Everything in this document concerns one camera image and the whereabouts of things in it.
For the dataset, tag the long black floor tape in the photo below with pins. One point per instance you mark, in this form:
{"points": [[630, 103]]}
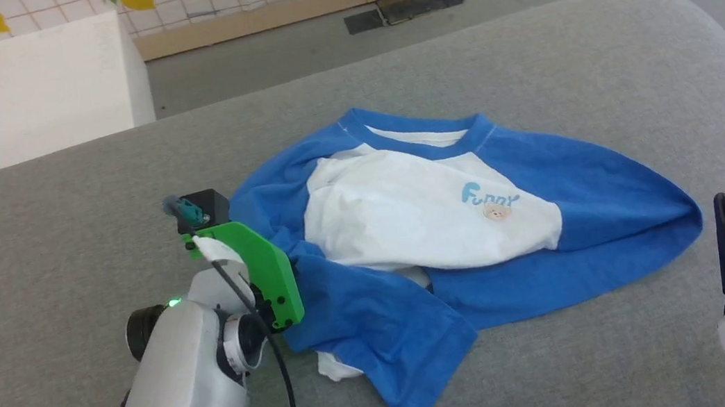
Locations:
{"points": [[434, 1]]}

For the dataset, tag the blue and white t-shirt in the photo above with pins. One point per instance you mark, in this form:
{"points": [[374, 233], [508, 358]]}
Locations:
{"points": [[406, 212]]}

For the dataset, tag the grey fabric sofa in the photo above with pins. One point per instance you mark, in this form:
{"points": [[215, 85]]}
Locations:
{"points": [[57, 223]]}

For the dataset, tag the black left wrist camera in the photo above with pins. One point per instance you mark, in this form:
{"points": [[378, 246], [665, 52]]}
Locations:
{"points": [[208, 204]]}

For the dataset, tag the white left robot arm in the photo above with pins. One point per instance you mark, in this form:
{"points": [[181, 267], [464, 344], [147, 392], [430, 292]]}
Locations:
{"points": [[184, 388]]}

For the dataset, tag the wooden framed grid fence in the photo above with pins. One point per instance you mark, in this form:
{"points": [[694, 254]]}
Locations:
{"points": [[241, 23]]}

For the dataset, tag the white rectangular box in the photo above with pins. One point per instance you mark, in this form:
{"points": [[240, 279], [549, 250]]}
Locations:
{"points": [[67, 88]]}

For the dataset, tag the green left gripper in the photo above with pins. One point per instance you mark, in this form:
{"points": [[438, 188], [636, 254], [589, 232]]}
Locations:
{"points": [[265, 265]]}

